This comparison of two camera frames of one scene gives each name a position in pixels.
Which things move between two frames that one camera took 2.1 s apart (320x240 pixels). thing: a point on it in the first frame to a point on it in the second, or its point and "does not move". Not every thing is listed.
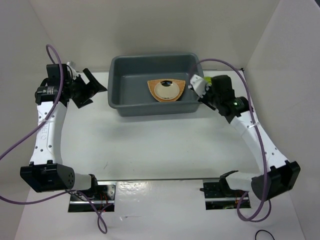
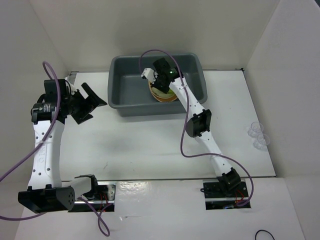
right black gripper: [201, 99] to [164, 90]
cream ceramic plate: [166, 92] does not move
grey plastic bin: [128, 91] does not move
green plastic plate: [208, 79] to [158, 93]
